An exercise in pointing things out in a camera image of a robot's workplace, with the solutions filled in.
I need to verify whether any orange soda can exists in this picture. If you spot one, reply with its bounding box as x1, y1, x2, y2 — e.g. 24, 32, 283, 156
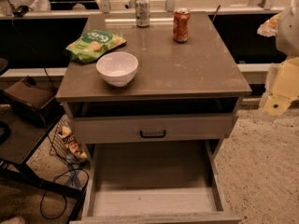
173, 7, 191, 43

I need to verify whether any yellow robot part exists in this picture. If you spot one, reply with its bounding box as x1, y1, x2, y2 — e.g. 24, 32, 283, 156
259, 57, 299, 117

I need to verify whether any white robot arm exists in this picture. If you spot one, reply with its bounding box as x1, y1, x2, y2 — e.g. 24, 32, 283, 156
257, 0, 299, 56

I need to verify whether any wire basket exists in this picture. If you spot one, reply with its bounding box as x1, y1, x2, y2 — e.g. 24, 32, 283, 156
50, 116, 87, 164

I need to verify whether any black side table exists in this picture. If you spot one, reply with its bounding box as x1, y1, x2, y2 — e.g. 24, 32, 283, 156
0, 107, 88, 224

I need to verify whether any black floor cable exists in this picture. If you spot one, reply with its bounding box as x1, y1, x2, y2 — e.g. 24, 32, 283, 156
38, 133, 91, 220

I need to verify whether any green chip bag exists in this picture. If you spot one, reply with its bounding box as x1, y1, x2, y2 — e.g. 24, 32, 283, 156
66, 30, 126, 63

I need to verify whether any brown bag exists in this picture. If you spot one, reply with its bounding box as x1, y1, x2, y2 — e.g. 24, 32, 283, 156
2, 77, 59, 126

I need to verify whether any grey drawer cabinet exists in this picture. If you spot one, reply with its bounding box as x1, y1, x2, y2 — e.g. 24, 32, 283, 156
55, 10, 252, 224

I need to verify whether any white bowl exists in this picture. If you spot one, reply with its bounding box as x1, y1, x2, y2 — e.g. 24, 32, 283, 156
96, 52, 138, 87

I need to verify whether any silver green soda can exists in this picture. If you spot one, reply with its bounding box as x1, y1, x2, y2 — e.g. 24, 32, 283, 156
135, 0, 150, 27

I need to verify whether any grey top drawer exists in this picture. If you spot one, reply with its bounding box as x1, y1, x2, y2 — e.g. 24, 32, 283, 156
69, 114, 237, 144

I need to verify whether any snack bag in basket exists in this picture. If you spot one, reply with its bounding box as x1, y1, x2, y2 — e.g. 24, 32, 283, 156
62, 126, 87, 160

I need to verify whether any grey drawer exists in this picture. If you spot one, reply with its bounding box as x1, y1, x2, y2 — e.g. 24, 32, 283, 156
69, 114, 237, 144
70, 141, 242, 224

